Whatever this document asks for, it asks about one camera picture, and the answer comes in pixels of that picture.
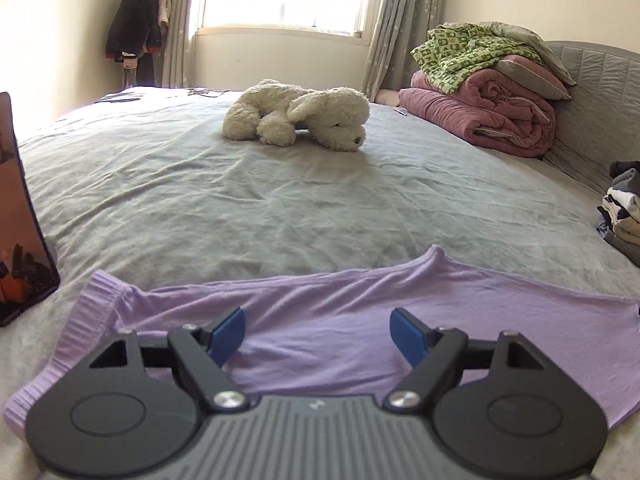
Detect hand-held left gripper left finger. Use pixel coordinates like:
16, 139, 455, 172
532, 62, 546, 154
89, 307, 251, 413

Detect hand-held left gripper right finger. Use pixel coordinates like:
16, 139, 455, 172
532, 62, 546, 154
384, 308, 546, 413

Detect purple pants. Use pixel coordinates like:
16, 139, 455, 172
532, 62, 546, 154
2, 245, 640, 443

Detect black smartphone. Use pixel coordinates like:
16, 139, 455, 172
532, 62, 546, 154
0, 92, 61, 329

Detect white plush dog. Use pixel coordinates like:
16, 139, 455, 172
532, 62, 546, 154
222, 79, 371, 152

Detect pink folded quilt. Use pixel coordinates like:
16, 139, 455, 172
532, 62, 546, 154
398, 67, 557, 159

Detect beige folded garment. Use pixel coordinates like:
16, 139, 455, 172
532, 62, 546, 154
612, 215, 640, 249

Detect white folded garment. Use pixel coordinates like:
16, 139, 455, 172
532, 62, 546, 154
602, 187, 640, 222

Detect dark grey folded garment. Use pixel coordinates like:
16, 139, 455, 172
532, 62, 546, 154
612, 170, 640, 194

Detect green patterned blanket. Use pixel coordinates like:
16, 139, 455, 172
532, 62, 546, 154
411, 23, 538, 95

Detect grey quilted headboard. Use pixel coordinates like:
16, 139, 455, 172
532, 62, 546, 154
542, 41, 640, 202

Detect grey star curtain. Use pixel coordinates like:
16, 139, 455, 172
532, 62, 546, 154
363, 0, 447, 107
161, 0, 199, 89

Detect dark hanging jacket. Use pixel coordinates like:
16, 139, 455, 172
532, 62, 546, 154
105, 0, 163, 62

